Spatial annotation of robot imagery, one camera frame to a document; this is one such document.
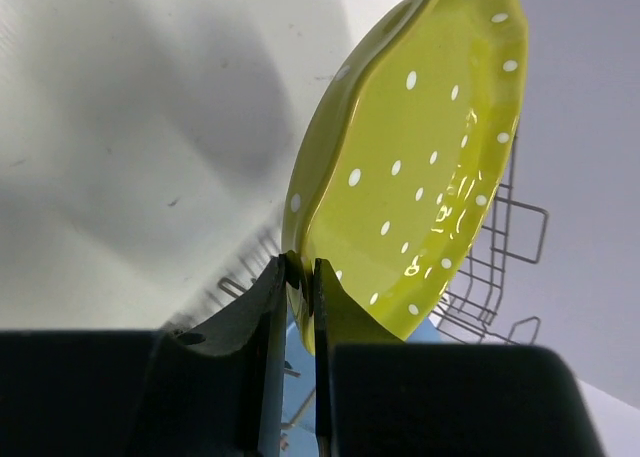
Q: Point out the grey wire dish rack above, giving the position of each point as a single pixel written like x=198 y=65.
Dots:
x=490 y=267

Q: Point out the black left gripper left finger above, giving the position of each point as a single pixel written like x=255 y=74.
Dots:
x=215 y=390

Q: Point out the green polka-dot plate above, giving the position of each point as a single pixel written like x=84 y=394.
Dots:
x=427 y=64

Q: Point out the blue plastic plate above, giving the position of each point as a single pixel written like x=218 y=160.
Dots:
x=300 y=380

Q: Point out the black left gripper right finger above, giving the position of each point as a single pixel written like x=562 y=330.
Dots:
x=380 y=396

